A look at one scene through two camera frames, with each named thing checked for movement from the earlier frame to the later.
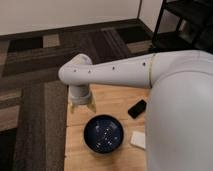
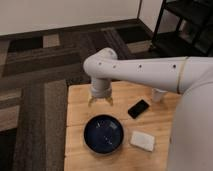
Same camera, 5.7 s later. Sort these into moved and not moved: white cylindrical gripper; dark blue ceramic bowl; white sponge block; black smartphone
Moved: white cylindrical gripper
Not moved: black smartphone; white sponge block; dark blue ceramic bowl
